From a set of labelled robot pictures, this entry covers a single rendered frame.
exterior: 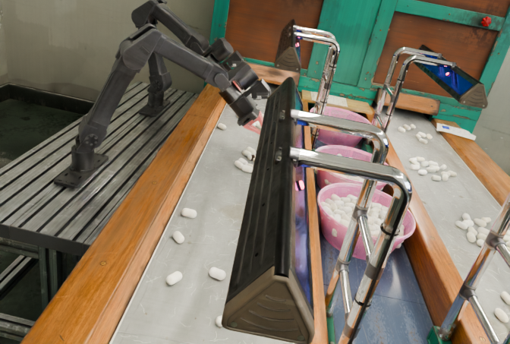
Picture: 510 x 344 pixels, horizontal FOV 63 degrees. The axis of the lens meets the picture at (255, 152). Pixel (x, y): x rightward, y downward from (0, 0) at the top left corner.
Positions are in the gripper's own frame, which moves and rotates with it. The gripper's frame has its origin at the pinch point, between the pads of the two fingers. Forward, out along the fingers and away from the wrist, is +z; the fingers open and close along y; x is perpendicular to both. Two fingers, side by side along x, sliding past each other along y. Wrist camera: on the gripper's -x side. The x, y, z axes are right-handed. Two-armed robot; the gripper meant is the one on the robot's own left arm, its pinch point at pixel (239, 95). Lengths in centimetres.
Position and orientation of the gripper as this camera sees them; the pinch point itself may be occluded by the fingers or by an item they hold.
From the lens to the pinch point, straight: 168.4
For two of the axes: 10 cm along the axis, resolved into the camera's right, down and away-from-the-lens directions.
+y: 0.9, -4.2, 9.0
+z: 6.3, 7.2, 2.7
